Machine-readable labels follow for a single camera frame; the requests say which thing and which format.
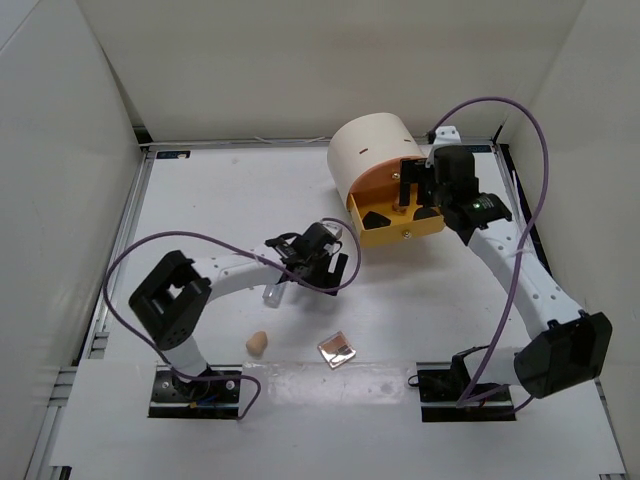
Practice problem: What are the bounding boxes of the yellow drawer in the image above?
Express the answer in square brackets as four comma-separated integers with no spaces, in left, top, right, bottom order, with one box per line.
[347,185,445,248]

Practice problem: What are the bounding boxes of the beige foundation bottle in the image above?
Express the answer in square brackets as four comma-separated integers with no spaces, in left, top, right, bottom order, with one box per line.
[392,200,407,214]

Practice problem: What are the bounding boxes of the black round jar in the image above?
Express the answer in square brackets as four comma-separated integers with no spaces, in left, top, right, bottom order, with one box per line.
[412,206,441,221]

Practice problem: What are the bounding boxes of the black gold square compact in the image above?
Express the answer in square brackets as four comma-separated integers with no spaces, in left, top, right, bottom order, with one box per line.
[362,211,391,230]

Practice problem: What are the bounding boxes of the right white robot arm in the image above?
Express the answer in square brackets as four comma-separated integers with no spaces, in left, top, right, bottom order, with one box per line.
[399,145,612,402]

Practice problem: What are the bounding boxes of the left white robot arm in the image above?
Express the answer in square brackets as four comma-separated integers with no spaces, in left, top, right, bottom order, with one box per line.
[129,219,355,400]

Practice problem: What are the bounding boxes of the beige makeup sponge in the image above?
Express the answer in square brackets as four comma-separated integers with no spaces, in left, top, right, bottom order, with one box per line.
[245,331,268,358]

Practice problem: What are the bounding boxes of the clear bottle blue label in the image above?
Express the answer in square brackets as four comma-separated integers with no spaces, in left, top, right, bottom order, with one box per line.
[262,283,286,309]

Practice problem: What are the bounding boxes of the cream round drawer cabinet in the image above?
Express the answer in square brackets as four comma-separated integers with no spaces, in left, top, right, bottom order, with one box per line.
[327,113,423,205]

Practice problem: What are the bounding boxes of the brown eyeshadow palette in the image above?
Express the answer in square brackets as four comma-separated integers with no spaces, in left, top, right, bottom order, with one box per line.
[317,331,356,370]

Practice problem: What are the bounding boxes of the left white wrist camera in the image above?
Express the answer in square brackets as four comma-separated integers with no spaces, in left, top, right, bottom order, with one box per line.
[321,221,343,241]

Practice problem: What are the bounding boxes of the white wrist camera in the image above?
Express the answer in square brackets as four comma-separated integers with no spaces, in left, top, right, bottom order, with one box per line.
[321,221,343,241]
[429,125,462,148]

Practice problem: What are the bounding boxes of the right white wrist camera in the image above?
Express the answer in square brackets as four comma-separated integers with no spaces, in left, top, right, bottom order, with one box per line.
[429,125,462,148]

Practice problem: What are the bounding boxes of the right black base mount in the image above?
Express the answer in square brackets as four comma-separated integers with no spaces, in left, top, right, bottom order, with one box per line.
[407,363,516,423]

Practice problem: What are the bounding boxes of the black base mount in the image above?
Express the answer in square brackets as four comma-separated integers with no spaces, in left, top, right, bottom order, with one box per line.
[148,365,242,420]
[407,363,516,423]

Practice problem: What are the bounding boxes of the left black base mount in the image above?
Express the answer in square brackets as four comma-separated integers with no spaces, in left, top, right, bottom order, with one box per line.
[148,365,242,420]

